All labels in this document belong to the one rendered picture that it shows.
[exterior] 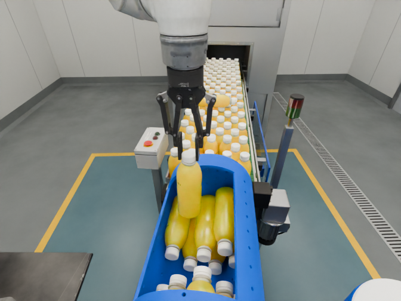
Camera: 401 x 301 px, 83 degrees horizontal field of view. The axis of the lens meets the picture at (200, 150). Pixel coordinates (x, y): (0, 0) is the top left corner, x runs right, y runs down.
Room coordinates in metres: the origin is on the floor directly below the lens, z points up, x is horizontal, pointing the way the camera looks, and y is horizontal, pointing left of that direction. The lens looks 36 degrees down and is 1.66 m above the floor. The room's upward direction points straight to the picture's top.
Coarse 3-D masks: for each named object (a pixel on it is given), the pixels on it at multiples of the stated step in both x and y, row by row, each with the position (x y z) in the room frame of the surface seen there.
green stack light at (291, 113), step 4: (288, 108) 0.97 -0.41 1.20; (292, 108) 0.95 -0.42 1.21; (300, 108) 0.95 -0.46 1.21; (288, 112) 0.96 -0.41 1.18; (292, 112) 0.95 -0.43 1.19; (296, 112) 0.94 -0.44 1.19; (300, 112) 0.96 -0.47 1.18; (288, 116) 0.95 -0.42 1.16; (292, 116) 0.94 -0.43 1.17; (296, 116) 0.94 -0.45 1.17
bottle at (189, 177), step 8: (184, 168) 0.45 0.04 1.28; (192, 168) 0.45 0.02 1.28; (200, 168) 0.47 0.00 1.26; (184, 176) 0.43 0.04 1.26; (192, 176) 0.43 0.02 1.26; (200, 176) 0.45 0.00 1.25; (184, 184) 0.43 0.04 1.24; (192, 184) 0.43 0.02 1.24; (200, 184) 0.45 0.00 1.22; (184, 192) 0.43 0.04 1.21; (192, 192) 0.43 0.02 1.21; (200, 192) 0.45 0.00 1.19; (184, 200) 0.42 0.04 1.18; (192, 200) 0.42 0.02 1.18; (200, 200) 0.44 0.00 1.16; (184, 208) 0.42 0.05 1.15; (192, 208) 0.42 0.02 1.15; (200, 208) 0.44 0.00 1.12; (184, 216) 0.42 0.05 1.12; (192, 216) 0.42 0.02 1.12
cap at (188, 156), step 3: (186, 150) 0.48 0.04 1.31; (189, 150) 0.48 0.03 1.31; (192, 150) 0.48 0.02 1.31; (183, 153) 0.47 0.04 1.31; (186, 153) 0.47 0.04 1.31; (189, 153) 0.47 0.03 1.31; (192, 153) 0.47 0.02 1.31; (183, 156) 0.46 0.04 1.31; (186, 156) 0.45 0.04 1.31; (189, 156) 0.45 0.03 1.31; (192, 156) 0.45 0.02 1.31; (195, 156) 0.46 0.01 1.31; (183, 159) 0.45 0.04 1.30; (186, 159) 0.45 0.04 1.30; (189, 159) 0.45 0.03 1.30; (192, 159) 0.45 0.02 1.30; (195, 159) 0.46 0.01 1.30; (186, 162) 0.45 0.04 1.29; (189, 162) 0.45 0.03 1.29; (192, 162) 0.45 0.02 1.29
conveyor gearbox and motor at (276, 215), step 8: (272, 192) 0.76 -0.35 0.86; (280, 192) 0.76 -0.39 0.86; (272, 200) 0.71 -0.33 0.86; (280, 200) 0.71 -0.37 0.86; (264, 208) 0.69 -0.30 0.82; (272, 208) 0.68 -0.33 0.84; (280, 208) 0.67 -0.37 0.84; (288, 208) 0.67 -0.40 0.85; (264, 216) 0.68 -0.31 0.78; (272, 216) 0.68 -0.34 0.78; (280, 216) 0.67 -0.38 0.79; (264, 224) 0.70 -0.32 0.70; (272, 224) 0.67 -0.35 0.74; (280, 224) 0.67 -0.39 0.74; (288, 224) 0.69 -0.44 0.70; (264, 232) 0.69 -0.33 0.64; (272, 232) 0.67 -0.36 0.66; (280, 232) 0.76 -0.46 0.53; (264, 240) 0.69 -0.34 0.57; (272, 240) 0.69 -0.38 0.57
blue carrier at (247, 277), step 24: (216, 168) 0.56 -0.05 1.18; (240, 168) 0.54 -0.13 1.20; (168, 192) 0.50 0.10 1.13; (240, 192) 0.43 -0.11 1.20; (168, 216) 0.47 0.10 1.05; (240, 216) 0.35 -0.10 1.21; (240, 240) 0.29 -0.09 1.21; (144, 264) 0.27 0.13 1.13; (168, 264) 0.34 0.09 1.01; (240, 264) 0.23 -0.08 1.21; (144, 288) 0.24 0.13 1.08; (240, 288) 0.19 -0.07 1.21
